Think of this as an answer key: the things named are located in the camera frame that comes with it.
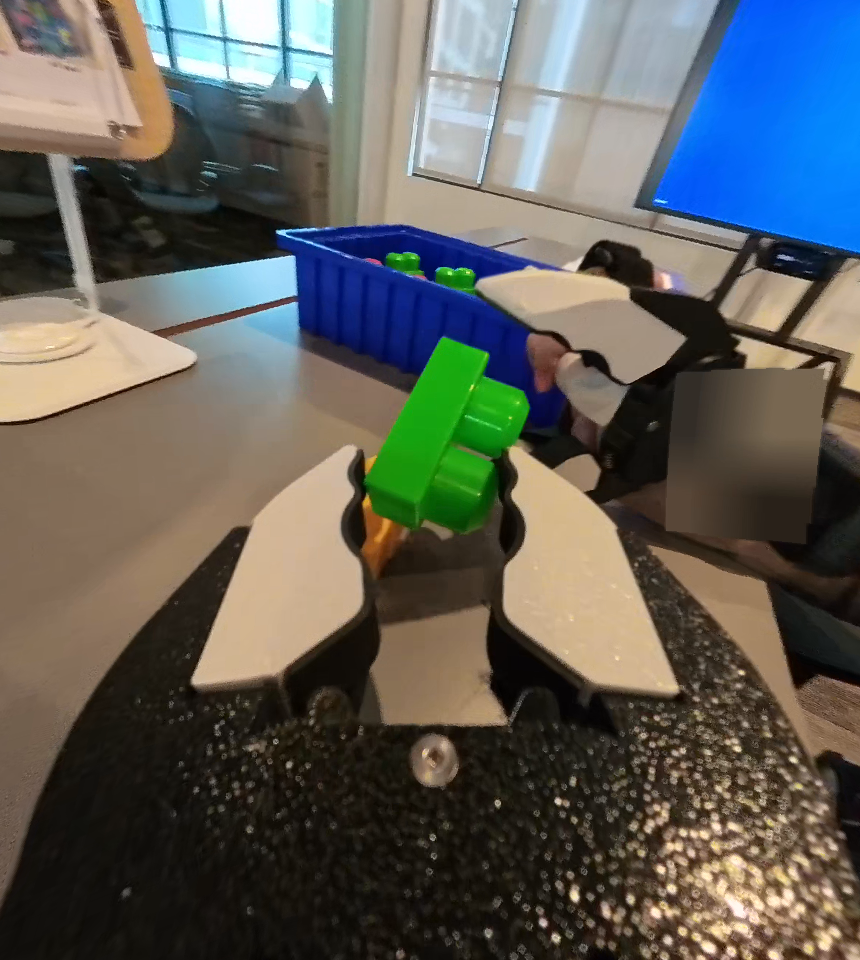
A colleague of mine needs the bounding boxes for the small black tag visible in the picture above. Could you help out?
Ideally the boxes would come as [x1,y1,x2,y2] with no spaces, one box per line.
[96,0,137,72]

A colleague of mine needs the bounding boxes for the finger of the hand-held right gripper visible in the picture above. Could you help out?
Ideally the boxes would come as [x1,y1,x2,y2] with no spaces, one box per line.
[553,351,629,429]
[475,270,692,387]

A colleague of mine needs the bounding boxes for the black display stand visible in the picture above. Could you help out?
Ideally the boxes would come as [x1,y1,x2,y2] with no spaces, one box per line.
[709,231,854,342]

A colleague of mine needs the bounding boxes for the large blue display screen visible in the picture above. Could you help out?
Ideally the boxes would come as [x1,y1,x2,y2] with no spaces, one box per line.
[634,0,860,271]

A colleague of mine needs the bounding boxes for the dark rounded object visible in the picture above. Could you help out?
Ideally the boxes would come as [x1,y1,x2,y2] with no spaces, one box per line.
[576,238,656,292]

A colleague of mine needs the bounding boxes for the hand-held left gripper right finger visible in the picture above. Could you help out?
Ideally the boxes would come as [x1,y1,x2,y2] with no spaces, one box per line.
[490,446,682,699]

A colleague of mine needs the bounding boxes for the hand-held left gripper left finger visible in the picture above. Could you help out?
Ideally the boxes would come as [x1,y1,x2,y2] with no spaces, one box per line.
[190,444,382,695]

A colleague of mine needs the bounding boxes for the blue plastic bin with blocks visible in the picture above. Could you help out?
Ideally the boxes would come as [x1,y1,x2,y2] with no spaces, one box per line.
[277,222,569,430]

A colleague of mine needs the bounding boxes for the green two-stud mega block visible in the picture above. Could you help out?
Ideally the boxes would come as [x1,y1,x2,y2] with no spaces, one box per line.
[364,336,532,535]

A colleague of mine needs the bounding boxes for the wooden board document stand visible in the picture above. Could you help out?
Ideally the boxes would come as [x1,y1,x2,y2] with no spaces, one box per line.
[0,0,200,426]

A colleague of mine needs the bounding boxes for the cardboard box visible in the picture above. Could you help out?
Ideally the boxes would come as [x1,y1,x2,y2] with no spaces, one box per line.
[253,71,332,226]

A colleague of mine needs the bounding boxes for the person's legs in jeans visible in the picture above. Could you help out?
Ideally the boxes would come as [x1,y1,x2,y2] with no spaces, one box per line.
[767,585,860,695]

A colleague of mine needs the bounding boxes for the yellow one-stud mega block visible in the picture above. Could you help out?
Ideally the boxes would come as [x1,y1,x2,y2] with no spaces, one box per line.
[358,496,410,580]

